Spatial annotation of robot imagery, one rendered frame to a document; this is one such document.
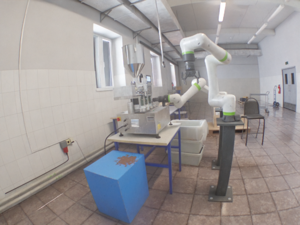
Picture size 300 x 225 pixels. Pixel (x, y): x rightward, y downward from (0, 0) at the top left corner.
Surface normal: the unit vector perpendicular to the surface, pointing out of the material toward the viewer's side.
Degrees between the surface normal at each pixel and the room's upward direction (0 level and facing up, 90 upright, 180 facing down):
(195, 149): 96
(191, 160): 96
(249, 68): 90
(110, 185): 90
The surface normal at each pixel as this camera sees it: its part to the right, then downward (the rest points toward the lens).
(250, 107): -0.36, -0.05
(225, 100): -0.80, 0.15
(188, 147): -0.50, 0.29
